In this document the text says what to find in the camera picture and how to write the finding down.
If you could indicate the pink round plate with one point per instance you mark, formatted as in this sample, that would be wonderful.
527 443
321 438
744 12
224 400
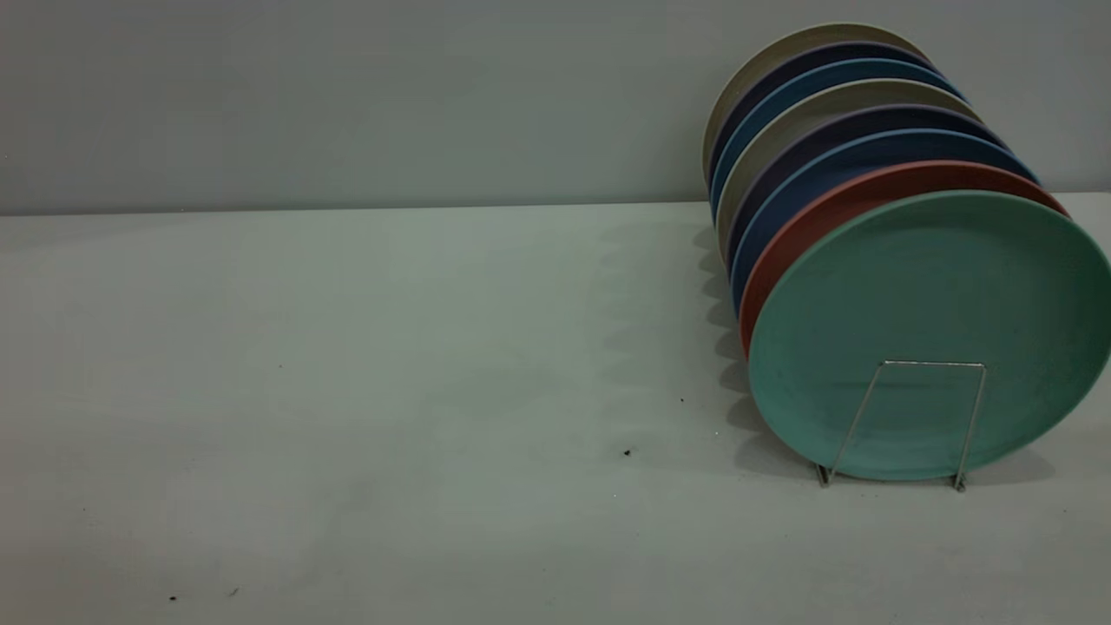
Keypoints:
911 177

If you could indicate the teal blue round plate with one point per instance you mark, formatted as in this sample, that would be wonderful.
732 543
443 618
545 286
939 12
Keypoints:
825 74

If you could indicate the purple round plate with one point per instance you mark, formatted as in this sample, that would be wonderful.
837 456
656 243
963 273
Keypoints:
851 121

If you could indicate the dark navy round plate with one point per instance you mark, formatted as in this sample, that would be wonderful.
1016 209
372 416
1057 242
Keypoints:
807 54

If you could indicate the beige round plate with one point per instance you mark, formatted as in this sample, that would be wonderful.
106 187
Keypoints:
781 41
825 96

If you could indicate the green round plate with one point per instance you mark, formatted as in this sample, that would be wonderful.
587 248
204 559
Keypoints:
937 295

